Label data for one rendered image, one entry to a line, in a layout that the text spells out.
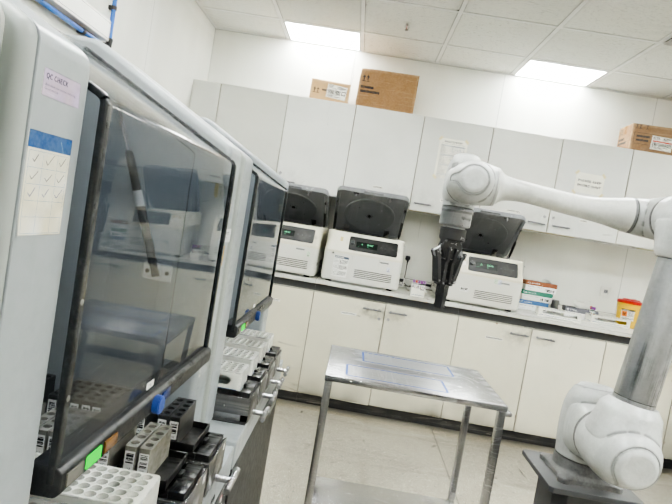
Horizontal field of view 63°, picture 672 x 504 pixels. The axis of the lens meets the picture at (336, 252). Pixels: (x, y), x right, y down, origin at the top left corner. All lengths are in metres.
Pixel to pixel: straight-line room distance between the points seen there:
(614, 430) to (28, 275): 1.33
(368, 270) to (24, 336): 3.32
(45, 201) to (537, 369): 3.76
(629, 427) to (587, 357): 2.66
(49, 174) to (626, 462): 1.35
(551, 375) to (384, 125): 2.14
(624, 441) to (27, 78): 1.40
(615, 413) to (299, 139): 3.14
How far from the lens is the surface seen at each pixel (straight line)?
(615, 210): 1.68
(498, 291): 3.94
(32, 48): 0.56
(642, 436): 1.56
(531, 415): 4.19
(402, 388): 1.83
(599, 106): 4.90
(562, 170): 4.36
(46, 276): 0.61
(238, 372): 1.54
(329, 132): 4.14
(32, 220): 0.57
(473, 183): 1.39
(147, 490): 0.94
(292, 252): 3.82
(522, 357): 4.06
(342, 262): 3.81
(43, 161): 0.58
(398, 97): 4.24
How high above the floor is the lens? 1.31
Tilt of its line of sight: 3 degrees down
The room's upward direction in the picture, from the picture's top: 10 degrees clockwise
